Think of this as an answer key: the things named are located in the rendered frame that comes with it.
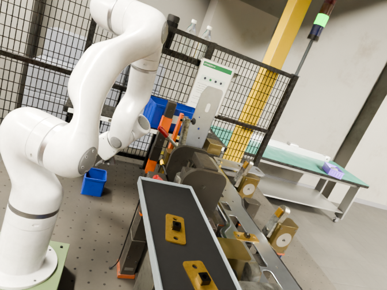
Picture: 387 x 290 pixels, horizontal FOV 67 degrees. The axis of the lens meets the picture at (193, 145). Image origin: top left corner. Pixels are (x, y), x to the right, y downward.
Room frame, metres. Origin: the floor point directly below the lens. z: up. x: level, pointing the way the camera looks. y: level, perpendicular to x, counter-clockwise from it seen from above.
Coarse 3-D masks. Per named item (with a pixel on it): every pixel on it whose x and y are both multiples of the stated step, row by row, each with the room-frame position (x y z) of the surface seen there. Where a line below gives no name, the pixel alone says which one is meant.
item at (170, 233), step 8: (168, 216) 0.51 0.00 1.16; (176, 216) 0.52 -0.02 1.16; (168, 224) 0.49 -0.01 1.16; (176, 224) 0.49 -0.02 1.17; (168, 232) 0.46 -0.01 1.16; (176, 232) 0.47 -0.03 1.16; (184, 232) 0.48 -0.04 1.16; (168, 240) 0.44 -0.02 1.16; (176, 240) 0.45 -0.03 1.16; (184, 240) 0.46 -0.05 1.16
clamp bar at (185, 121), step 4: (184, 116) 1.20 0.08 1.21; (180, 120) 1.18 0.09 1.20; (184, 120) 1.18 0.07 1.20; (188, 120) 1.18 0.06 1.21; (192, 120) 1.20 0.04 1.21; (184, 124) 1.18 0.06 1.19; (188, 124) 1.18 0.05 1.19; (192, 124) 1.20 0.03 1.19; (184, 128) 1.18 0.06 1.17; (180, 132) 1.21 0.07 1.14; (184, 132) 1.18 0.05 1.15; (180, 136) 1.20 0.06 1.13; (184, 136) 1.18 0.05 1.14; (180, 140) 1.19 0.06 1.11; (184, 140) 1.19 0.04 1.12; (180, 144) 1.18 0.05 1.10; (184, 144) 1.19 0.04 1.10
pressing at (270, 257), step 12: (228, 180) 1.24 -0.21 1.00; (228, 192) 1.11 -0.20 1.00; (228, 204) 1.01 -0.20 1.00; (240, 204) 1.04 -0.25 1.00; (228, 216) 0.92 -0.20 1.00; (240, 216) 0.95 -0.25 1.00; (228, 228) 0.84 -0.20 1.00; (252, 228) 0.90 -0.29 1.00; (264, 240) 0.85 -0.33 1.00; (264, 252) 0.78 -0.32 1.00; (276, 264) 0.75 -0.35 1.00; (264, 276) 0.67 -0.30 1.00; (276, 276) 0.69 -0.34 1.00; (288, 276) 0.71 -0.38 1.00; (288, 288) 0.66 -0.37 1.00; (300, 288) 0.68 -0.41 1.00
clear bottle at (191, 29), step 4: (192, 20) 1.80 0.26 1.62; (192, 24) 1.80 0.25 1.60; (188, 28) 1.79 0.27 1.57; (192, 28) 1.79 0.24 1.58; (188, 32) 1.78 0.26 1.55; (192, 32) 1.79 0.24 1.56; (184, 40) 1.79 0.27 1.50; (188, 40) 1.78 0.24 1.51; (192, 40) 1.80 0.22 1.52; (180, 48) 1.79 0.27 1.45; (184, 48) 1.78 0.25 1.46; (188, 48) 1.79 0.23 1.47; (180, 52) 1.79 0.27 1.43; (184, 52) 1.78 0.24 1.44; (188, 52) 1.80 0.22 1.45
